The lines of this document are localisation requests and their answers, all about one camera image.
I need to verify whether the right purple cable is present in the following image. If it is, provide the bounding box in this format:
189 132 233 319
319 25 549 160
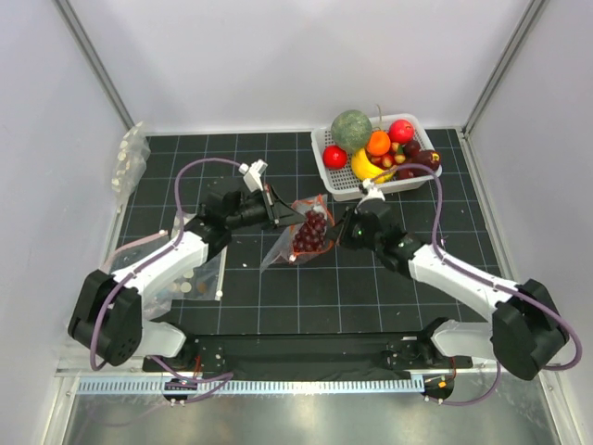
370 162 584 409

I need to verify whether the dark red apple right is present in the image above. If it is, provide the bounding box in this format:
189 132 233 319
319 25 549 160
411 150 441 172

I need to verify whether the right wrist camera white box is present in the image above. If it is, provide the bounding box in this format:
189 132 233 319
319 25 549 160
359 179 385 204

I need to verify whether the clear bag at wall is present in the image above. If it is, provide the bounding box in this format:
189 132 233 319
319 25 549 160
110 121 151 214

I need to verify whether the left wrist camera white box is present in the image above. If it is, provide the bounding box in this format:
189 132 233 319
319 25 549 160
239 159 268 192

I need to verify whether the black grid cutting mat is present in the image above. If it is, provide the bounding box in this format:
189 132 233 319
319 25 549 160
119 129 499 335

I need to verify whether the left aluminium frame post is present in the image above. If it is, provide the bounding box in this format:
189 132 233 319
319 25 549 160
52 0 134 130

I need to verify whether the red pepper left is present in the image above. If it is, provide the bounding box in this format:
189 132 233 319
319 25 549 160
322 145 348 170

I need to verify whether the small strawberries pile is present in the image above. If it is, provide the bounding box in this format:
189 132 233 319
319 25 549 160
370 143 414 180

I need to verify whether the red apple top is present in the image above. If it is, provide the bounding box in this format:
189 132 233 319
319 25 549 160
387 119 415 145

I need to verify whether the aluminium frame post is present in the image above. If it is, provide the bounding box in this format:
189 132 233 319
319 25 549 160
52 0 134 130
461 0 552 136

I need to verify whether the right aluminium frame post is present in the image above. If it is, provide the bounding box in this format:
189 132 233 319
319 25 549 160
461 0 552 136

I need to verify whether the crumpled clear bag left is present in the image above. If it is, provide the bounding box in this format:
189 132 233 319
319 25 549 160
99 230 172 320

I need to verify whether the yellow banana bunch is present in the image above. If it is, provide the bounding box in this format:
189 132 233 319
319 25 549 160
350 148 395 184

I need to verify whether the purple grape bunch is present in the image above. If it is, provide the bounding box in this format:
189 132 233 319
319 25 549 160
292 210 328 253

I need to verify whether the white plastic fruit basket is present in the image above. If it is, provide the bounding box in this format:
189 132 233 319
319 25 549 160
309 113 444 202

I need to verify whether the purple cable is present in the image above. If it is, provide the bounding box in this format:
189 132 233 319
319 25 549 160
87 157 251 403
370 162 584 409

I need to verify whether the clear zip bag red zipper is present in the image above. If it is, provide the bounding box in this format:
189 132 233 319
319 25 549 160
259 195 334 272

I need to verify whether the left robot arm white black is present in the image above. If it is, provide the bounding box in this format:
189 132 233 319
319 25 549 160
68 185 305 371

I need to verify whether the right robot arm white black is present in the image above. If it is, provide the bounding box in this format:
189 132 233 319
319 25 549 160
328 198 570 380

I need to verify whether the bag of white discs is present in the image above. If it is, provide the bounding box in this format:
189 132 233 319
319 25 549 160
166 209 227 302

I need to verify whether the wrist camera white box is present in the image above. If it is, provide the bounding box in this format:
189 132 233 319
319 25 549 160
359 179 385 204
239 159 268 192

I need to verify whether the orange fruit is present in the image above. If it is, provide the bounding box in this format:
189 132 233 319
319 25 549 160
366 131 391 157

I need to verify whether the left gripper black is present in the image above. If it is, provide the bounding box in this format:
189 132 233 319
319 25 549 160
226 184 306 232

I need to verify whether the white slotted cable duct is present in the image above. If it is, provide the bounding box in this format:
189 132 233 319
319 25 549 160
76 375 424 396

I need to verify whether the green netted melon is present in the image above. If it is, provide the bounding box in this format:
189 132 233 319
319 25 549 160
331 109 372 154

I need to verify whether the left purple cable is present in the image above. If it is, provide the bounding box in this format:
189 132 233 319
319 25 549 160
87 157 251 403

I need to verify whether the dark red plum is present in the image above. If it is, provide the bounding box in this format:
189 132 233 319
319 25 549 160
403 140 422 159

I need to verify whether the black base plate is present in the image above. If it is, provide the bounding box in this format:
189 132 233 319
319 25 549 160
165 332 473 382

